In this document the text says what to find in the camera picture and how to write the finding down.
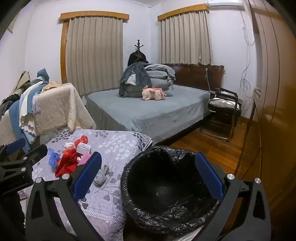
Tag hanging wall cables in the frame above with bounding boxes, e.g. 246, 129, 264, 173
239, 10, 257, 112

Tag dark cloth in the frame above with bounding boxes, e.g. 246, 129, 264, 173
0, 94, 21, 114

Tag dark hanging garment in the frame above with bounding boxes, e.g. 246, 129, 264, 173
128, 51, 149, 67

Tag round bin with black bag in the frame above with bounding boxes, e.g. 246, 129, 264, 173
121, 146, 220, 237

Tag grey cloth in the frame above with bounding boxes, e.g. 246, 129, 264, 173
94, 165, 110, 186

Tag white air conditioner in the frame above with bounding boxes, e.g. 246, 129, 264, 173
207, 0, 245, 11

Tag short wooden curtain pelmet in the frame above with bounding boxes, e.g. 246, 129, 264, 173
158, 3, 210, 22

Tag tan cloth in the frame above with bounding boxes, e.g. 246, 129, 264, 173
43, 80, 64, 91

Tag white scalloped cloth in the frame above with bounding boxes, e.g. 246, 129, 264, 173
19, 87, 50, 139

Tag wide beige curtain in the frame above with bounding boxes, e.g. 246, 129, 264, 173
66, 17, 124, 95

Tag wooden coat rack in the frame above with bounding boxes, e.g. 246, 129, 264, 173
134, 39, 144, 63

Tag bed with grey sheet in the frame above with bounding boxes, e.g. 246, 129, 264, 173
85, 84, 211, 145

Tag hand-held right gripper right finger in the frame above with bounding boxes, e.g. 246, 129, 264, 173
195, 152, 271, 241

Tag folded grey duvet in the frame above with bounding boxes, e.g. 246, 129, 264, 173
144, 64, 176, 96

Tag small white box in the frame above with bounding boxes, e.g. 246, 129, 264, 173
77, 142, 91, 154

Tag dark wooden headboard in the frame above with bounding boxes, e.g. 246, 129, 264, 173
162, 64, 225, 93

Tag beige cloth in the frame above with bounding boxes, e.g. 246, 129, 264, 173
9, 71, 31, 96

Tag black folding chair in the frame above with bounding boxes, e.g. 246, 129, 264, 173
200, 88, 241, 142

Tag blue plastic bag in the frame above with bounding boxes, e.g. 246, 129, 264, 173
47, 148, 62, 168

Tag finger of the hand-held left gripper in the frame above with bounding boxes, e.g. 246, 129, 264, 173
0, 144, 48, 173
0, 138, 26, 163

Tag long wooden curtain pelmet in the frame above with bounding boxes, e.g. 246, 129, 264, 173
60, 11, 129, 24

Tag wooden window frame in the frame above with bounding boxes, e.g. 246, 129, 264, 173
60, 22, 68, 85

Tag pile of folded bedding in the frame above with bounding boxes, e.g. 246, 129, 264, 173
119, 62, 152, 97

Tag pink plush toy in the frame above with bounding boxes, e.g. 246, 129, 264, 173
142, 86, 167, 101

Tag blue cloth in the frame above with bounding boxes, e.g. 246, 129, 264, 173
7, 91, 37, 150

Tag red ribbed cloth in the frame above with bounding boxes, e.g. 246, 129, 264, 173
55, 154, 80, 178
60, 148, 77, 158

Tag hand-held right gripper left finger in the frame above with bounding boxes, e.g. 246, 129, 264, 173
25, 152, 109, 241

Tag pink wrapper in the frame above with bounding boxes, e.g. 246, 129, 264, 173
78, 153, 92, 166

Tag cream quilted blanket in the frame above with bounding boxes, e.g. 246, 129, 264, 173
0, 83, 96, 144

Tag patterned chair cushion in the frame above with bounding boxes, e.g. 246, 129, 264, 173
209, 97, 240, 110

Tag blue-grey cloth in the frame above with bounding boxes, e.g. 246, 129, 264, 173
30, 68, 50, 88

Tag brown wooden wardrobe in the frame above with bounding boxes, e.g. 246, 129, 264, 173
236, 0, 296, 223

